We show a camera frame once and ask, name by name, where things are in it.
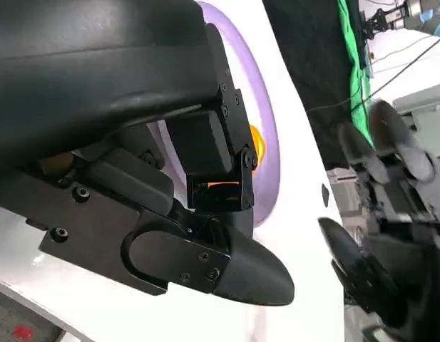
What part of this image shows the lilac plate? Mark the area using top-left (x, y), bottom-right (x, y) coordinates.
top-left (148, 0), bottom-right (281, 228)

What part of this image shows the grey machine box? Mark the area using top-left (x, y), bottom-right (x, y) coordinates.
top-left (392, 83), bottom-right (440, 150)

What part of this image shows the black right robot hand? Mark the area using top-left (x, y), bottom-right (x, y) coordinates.
top-left (317, 99), bottom-right (440, 338)

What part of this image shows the long black cable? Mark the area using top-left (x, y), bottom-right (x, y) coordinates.
top-left (307, 34), bottom-right (440, 112)

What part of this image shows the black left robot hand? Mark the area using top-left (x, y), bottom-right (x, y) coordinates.
top-left (0, 0), bottom-right (296, 307)

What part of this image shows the black cloth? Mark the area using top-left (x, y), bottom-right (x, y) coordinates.
top-left (262, 0), bottom-right (367, 167)

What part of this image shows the green cloth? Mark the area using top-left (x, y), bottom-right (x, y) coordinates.
top-left (336, 0), bottom-right (377, 147)

